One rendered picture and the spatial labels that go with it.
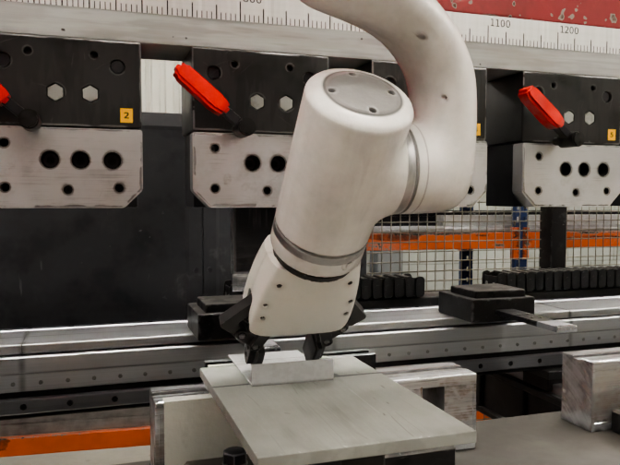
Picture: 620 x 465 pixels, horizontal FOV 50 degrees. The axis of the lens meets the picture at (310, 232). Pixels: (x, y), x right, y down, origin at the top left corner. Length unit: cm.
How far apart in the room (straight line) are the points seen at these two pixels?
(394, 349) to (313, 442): 59
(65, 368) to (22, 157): 39
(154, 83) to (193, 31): 431
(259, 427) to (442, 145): 27
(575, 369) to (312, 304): 48
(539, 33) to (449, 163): 38
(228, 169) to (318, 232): 20
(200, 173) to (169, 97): 432
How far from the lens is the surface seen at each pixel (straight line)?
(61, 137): 69
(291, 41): 74
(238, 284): 75
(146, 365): 100
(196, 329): 95
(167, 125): 125
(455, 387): 85
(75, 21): 71
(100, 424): 259
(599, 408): 99
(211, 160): 70
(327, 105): 47
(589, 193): 91
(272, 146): 71
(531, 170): 86
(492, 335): 119
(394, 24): 53
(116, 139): 69
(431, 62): 54
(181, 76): 67
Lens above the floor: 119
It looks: 3 degrees down
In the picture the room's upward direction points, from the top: straight up
